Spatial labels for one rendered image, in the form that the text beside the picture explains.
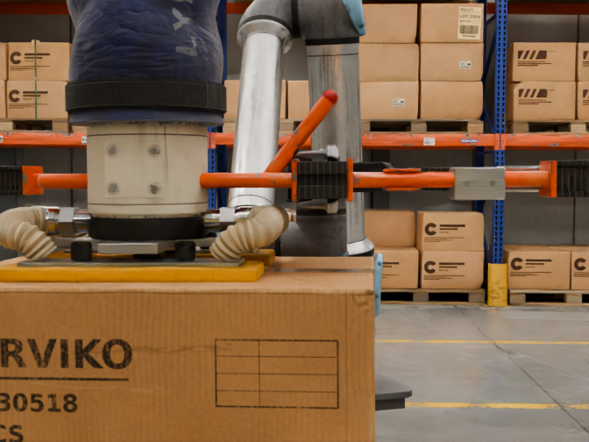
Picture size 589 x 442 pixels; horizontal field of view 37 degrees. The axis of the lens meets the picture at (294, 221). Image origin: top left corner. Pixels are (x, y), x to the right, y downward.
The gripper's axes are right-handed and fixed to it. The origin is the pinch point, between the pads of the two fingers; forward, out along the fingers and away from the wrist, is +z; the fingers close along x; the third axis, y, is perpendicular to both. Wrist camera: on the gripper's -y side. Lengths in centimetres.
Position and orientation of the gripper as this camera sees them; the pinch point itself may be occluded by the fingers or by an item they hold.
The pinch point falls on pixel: (335, 179)
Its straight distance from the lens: 124.6
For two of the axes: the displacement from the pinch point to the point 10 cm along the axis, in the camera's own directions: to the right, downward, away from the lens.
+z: -0.3, 0.5, -10.0
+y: -10.0, -0.1, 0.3
